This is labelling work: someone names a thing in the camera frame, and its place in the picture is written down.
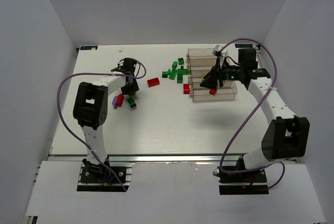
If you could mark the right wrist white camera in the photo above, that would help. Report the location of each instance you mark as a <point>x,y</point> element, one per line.
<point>220,55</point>

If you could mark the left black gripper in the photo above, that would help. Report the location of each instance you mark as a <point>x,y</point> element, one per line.
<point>132,87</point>

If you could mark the green long lego brick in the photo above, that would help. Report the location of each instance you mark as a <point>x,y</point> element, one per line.
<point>173,74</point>

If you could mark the purple lego base brick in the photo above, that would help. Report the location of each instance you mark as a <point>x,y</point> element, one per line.
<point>133,106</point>

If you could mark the purple curved lego piece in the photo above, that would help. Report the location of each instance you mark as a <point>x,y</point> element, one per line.
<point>114,102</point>

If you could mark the red curved lego piece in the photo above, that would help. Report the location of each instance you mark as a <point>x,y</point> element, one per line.
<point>119,100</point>

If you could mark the green flat lego plate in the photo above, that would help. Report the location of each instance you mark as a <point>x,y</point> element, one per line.
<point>182,71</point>

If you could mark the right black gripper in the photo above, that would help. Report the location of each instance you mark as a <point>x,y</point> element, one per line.
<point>218,77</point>

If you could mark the green lego brick lower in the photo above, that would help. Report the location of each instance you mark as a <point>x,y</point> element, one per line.
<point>179,78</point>

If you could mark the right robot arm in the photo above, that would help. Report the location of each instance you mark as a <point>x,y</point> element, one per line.
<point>287,134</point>

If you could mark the green lego brick top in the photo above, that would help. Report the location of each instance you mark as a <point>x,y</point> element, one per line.
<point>180,61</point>

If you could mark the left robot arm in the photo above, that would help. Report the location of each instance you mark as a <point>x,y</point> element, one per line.
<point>91,107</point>

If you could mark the clear compartment organizer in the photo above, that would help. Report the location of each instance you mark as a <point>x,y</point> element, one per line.
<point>200,61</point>

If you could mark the red long lego brick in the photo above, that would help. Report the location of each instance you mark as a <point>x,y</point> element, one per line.
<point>153,82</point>

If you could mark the green lego on purple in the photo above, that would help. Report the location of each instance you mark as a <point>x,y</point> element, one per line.
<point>131,101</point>

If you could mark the green lego brick small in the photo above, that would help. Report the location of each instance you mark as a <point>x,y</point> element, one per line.
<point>174,65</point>

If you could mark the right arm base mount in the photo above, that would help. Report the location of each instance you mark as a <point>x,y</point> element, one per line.
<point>251,183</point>

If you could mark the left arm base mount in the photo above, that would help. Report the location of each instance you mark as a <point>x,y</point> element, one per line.
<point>103,180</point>

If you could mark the green lego brick left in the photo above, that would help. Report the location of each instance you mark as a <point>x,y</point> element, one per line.
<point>165,74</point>

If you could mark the red small lego brick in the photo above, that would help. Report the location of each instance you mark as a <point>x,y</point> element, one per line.
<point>212,92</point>

